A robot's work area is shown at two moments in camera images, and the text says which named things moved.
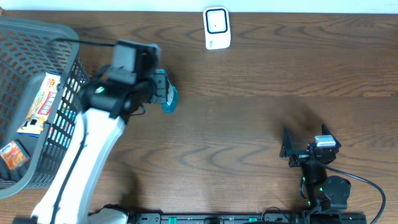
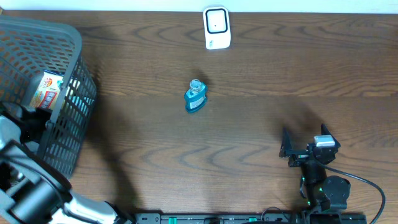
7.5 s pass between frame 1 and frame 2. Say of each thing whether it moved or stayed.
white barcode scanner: stayed
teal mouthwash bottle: moved
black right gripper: stayed
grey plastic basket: stayed
